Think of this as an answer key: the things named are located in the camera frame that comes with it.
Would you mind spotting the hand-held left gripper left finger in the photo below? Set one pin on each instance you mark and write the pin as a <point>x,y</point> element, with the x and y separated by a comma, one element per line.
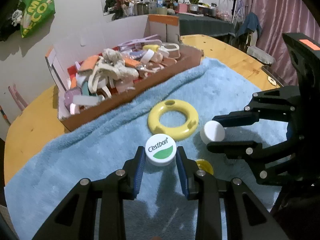
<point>140,172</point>

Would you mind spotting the light blue fluffy towel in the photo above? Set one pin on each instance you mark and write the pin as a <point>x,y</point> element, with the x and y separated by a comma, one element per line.
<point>100,142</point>

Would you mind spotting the white cap with green label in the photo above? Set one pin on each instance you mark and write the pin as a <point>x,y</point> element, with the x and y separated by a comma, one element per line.
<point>161,150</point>

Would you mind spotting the small white plush keyring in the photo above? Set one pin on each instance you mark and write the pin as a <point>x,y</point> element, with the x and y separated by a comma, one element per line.
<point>17,17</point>

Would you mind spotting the pink wall sticker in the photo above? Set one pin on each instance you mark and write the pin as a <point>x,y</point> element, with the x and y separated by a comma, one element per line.
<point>17,97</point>

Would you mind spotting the pink curtain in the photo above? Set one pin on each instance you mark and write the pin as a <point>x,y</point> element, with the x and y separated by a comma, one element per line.
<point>280,17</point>

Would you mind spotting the yellow bottle cap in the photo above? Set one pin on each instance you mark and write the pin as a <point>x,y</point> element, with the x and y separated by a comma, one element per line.
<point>206,166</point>

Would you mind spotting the green shopping bag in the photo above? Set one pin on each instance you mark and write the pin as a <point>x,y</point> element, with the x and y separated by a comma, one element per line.
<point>37,10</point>

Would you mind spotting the beige fluffy plush toy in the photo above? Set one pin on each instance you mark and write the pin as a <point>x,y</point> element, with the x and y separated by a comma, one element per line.
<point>125,72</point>

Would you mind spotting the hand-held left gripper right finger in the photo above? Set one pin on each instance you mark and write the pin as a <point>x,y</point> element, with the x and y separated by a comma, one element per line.
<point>182,172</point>

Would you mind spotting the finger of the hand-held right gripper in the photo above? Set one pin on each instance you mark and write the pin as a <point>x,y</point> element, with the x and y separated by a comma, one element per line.
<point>272,160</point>
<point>270,105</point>

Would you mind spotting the orange cardboard box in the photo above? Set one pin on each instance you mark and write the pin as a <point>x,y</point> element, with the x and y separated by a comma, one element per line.
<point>100,110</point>

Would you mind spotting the blue cloth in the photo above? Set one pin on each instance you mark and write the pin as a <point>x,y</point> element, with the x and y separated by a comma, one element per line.
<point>250,23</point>

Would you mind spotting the beige hair claw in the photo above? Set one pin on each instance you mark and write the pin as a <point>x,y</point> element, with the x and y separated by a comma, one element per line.
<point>96,77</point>

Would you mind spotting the grey cloth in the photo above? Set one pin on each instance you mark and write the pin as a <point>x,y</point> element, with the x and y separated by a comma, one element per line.
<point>261,55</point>

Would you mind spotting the large purple plastic clip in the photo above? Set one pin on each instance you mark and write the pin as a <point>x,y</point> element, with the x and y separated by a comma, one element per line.
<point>135,42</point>

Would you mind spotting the orange flat pack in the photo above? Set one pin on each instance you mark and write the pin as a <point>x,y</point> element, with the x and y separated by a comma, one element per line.
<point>90,62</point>

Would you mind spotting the pile of assorted plastic pieces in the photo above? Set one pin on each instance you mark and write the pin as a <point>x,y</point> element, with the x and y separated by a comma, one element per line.
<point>82,100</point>

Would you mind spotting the black hanging bag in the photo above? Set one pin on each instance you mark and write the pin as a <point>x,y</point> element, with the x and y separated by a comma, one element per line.
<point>7,30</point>

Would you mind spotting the counter with dark cloth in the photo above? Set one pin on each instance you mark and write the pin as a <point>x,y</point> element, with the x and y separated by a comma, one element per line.
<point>205,26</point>

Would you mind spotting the plain white bottle cap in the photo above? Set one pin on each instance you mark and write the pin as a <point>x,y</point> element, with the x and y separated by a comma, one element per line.
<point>212,132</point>

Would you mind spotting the round wooden table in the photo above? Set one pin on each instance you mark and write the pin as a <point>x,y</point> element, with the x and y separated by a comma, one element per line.
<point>30,120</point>

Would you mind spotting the row of jars and bottles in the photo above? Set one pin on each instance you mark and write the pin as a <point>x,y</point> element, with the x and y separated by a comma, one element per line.
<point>155,5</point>

